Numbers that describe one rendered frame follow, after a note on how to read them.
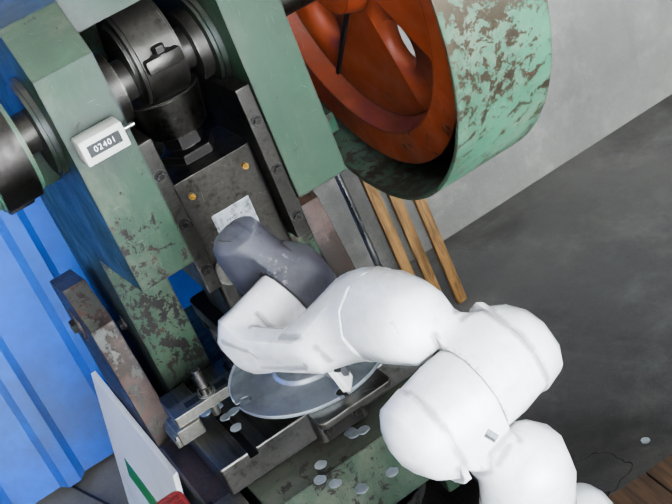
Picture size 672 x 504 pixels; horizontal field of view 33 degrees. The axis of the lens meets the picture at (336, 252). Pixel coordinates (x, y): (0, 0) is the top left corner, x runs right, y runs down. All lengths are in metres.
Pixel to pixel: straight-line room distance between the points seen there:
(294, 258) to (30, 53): 0.48
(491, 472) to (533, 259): 2.24
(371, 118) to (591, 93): 1.88
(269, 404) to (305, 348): 0.57
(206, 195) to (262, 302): 0.37
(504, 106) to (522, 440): 0.66
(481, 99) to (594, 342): 1.48
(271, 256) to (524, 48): 0.48
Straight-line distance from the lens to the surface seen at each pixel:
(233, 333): 1.51
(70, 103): 1.70
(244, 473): 2.00
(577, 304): 3.23
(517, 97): 1.77
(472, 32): 1.64
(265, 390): 1.97
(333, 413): 1.85
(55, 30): 1.72
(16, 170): 1.74
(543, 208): 3.69
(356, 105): 2.14
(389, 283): 1.27
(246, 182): 1.87
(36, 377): 3.23
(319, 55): 2.22
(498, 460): 1.25
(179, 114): 1.83
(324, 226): 2.36
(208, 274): 1.85
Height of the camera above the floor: 1.89
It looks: 29 degrees down
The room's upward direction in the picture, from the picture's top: 23 degrees counter-clockwise
